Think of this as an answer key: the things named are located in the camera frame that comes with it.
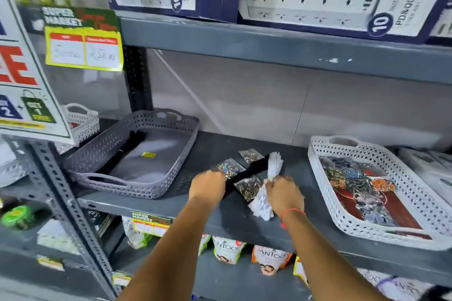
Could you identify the person's right hand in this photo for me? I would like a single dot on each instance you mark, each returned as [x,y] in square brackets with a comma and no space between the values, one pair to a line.
[285,196]

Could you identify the person's left hand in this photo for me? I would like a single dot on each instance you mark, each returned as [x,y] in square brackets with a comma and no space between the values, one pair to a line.
[206,188]

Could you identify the person's right fingers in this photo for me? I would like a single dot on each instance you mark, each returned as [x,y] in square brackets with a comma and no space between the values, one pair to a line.
[280,180]

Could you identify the person's left fingers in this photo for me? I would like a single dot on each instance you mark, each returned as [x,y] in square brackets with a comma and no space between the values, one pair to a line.
[218,173]

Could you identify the black tray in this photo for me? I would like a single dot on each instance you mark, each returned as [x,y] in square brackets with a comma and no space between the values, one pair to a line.
[257,169]

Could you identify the white paper tag bundle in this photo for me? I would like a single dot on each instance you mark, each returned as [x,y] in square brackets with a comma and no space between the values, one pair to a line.
[261,203]

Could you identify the person's left forearm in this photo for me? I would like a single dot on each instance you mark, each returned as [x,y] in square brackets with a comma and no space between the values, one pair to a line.
[169,258]

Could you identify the person's right forearm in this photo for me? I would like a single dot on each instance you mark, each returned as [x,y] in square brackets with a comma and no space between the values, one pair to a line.
[325,262]

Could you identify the grey perforated plastic basket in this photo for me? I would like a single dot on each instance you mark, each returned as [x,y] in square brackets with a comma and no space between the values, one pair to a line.
[159,156]

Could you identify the white green snack pouch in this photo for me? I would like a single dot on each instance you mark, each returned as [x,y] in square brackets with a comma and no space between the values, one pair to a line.
[134,237]
[203,243]
[227,249]

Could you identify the small yellow sticker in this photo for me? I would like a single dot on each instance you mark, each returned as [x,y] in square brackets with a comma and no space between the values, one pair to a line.
[148,155]

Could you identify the white orange snack pouch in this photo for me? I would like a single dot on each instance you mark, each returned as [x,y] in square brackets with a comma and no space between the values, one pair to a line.
[270,258]

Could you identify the yellow shelf price label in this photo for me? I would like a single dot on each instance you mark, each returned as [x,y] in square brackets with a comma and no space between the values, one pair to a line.
[50,263]
[150,225]
[121,279]

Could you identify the white yellow snack pouch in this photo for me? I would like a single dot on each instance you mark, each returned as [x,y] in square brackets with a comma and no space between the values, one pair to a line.
[300,270]

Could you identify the red card liner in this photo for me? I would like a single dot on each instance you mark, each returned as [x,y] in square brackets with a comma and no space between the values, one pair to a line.
[402,211]

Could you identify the grey metal shelf rack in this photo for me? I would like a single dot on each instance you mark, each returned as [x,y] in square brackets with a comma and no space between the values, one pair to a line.
[282,46]

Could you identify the small white perforated basket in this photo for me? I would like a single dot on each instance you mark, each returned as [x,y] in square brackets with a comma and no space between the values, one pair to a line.
[84,124]

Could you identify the white cardboard box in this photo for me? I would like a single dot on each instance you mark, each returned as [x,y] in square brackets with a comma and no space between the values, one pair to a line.
[430,170]

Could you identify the large white perforated basket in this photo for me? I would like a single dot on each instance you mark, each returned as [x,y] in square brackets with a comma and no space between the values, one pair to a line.
[434,205]

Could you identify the white purple snack pouch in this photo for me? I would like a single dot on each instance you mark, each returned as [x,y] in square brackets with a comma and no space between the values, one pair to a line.
[395,286]

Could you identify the white green packet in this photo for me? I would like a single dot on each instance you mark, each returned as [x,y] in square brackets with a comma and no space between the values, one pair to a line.
[56,237]

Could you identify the yellow price label card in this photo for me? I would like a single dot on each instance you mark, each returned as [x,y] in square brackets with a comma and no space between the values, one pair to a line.
[83,46]

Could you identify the green round tin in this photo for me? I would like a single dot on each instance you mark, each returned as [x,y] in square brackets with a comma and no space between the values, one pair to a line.
[17,218]

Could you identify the white promotional sign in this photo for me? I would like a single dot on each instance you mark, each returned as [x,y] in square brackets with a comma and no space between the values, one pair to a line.
[21,92]

